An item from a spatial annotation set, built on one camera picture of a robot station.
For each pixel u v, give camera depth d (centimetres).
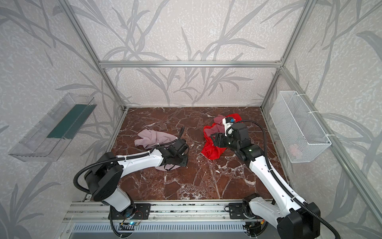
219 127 99
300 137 62
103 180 44
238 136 57
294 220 37
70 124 64
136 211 72
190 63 183
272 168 47
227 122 68
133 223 71
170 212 75
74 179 43
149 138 96
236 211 74
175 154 68
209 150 92
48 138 65
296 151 72
